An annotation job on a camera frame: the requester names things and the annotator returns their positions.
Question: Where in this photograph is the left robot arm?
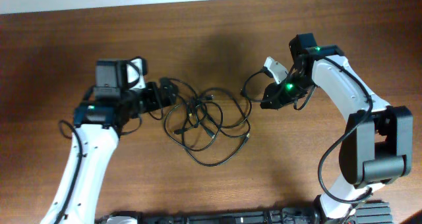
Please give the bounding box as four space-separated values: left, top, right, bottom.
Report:
42 57 179 223

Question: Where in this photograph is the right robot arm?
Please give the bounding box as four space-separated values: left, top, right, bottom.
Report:
260 33 413 223

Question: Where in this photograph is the black usb cable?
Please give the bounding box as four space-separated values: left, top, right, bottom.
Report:
163 77 253 167

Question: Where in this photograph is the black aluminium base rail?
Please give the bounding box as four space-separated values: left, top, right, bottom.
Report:
94 202 394 224

